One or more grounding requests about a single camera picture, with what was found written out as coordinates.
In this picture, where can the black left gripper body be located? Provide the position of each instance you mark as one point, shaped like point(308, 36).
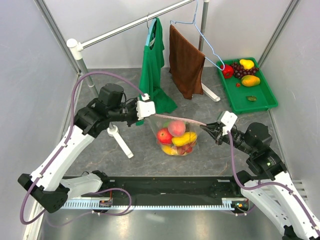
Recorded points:
point(128, 113)

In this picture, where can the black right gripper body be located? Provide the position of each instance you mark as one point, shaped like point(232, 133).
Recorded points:
point(218, 136)

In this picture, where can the yellow toy corn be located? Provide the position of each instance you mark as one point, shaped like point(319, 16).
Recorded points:
point(186, 138)
point(169, 150)

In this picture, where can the clear pink-dotted zip bag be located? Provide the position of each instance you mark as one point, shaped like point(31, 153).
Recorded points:
point(156, 121)

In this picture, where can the red toy cherries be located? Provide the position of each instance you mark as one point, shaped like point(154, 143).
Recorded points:
point(185, 149)

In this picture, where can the green toy cucumber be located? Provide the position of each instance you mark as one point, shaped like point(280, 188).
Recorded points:
point(165, 125)

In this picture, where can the red toy apple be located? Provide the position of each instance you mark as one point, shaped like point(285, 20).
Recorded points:
point(164, 137)

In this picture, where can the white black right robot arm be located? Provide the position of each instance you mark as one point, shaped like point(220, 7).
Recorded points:
point(271, 188)

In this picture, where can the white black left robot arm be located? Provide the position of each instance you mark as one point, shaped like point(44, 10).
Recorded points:
point(47, 184)

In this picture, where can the green plastic tray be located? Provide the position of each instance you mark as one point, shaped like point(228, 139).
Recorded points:
point(237, 95)

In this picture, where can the green toy leaf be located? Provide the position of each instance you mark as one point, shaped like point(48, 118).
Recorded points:
point(251, 98)

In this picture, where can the green shirt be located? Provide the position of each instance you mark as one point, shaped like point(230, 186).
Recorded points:
point(152, 63)

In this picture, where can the yellow red toy mango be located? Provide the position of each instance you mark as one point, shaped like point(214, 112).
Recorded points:
point(250, 81)

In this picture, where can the red toy bell pepper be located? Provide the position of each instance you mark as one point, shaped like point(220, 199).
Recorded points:
point(228, 71)

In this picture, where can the dark red toy grapes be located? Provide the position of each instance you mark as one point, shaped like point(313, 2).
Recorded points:
point(239, 71)

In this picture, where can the yellow toy pear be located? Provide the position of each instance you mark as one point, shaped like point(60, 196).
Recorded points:
point(247, 64)

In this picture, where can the brown towel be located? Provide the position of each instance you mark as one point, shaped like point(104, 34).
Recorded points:
point(186, 64)

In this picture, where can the white metal clothes rack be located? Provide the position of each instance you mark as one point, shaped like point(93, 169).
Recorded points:
point(77, 47)

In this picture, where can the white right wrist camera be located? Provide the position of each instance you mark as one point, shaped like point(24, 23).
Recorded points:
point(227, 120)

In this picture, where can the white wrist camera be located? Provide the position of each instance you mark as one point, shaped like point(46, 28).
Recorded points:
point(227, 120)
point(145, 107)

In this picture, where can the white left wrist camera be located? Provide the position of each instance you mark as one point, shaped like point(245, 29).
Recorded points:
point(145, 107)

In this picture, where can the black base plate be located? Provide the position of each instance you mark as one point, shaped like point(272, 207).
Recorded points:
point(141, 187)

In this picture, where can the grey slotted cable duct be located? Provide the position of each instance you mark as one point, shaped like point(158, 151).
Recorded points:
point(94, 203)

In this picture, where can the light blue wire hanger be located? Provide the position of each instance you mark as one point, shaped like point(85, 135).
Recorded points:
point(202, 36)

